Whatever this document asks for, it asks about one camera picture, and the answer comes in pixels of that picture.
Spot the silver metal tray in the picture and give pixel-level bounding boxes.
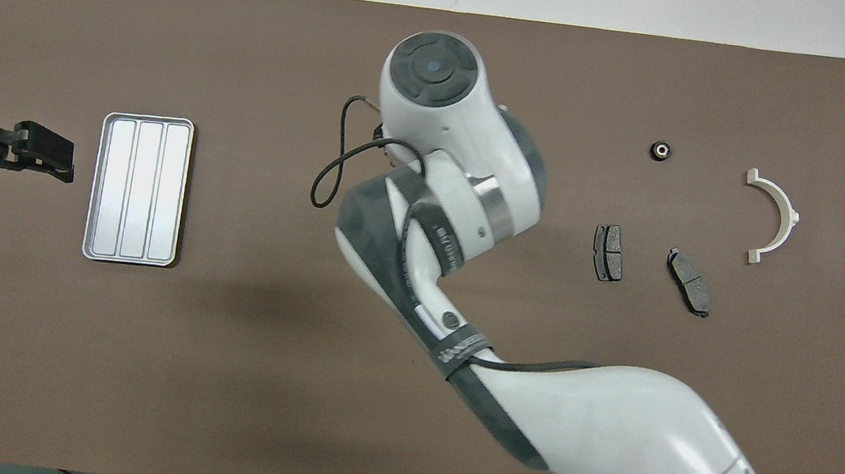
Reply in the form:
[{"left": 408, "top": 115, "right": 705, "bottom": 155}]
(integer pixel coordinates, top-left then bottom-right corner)
[{"left": 81, "top": 108, "right": 196, "bottom": 270}]

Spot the brown table mat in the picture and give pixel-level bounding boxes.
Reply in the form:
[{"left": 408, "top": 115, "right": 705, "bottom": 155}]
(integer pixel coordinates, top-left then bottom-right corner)
[{"left": 0, "top": 0, "right": 845, "bottom": 474}]

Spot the dark grey rectangular brake pad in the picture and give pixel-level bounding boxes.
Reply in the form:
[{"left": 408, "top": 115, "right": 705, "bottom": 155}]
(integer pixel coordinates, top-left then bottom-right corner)
[{"left": 589, "top": 223, "right": 629, "bottom": 284}]

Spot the dark grey curved brake pad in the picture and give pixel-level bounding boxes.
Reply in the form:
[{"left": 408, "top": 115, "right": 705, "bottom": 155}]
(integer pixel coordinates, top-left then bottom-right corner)
[{"left": 662, "top": 248, "right": 718, "bottom": 319}]

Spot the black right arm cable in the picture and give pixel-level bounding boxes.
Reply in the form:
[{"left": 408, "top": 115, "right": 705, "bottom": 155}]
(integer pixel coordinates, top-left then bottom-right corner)
[{"left": 293, "top": 91, "right": 631, "bottom": 384}]

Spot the white curved plastic bracket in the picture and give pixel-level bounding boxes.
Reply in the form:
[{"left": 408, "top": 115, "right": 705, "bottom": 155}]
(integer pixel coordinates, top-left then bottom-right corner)
[{"left": 736, "top": 167, "right": 806, "bottom": 269}]

